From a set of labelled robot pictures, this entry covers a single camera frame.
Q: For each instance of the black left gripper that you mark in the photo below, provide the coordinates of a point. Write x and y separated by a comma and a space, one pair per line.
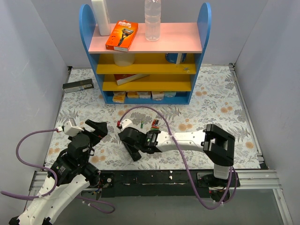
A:
93, 133

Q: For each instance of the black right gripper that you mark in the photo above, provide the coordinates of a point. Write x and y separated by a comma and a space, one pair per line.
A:
131, 145

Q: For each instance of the black tv remote control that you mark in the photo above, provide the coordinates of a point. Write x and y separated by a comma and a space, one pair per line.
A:
133, 152

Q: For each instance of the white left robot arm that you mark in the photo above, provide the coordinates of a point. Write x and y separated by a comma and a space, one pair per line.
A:
69, 175

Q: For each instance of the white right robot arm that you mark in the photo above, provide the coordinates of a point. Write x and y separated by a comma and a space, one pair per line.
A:
215, 142

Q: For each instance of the white orange small box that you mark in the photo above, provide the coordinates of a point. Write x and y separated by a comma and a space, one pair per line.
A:
157, 95

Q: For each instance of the red white flat box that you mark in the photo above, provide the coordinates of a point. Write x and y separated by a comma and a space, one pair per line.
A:
125, 78

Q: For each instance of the black rectangular box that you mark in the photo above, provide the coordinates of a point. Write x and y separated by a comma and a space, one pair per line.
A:
78, 86

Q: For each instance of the blue shelf unit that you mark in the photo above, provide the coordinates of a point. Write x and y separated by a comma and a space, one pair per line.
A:
184, 37

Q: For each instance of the blue white can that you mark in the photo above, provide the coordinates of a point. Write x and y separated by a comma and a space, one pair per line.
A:
175, 58

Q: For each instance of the floral table mat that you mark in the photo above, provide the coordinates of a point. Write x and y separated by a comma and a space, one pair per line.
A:
215, 100

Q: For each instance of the orange razor box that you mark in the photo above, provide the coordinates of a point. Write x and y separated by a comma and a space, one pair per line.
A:
122, 36

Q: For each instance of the white tall bottle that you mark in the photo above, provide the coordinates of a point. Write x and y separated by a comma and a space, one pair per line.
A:
102, 17

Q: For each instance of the clear plastic water bottle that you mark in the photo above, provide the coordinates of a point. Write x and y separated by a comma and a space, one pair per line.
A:
152, 10

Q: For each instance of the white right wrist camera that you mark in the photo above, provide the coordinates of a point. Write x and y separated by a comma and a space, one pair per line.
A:
124, 124

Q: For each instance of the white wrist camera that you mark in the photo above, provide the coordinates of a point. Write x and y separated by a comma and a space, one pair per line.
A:
69, 128
124, 124

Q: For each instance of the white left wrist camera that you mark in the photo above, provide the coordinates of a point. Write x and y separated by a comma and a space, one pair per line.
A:
69, 128

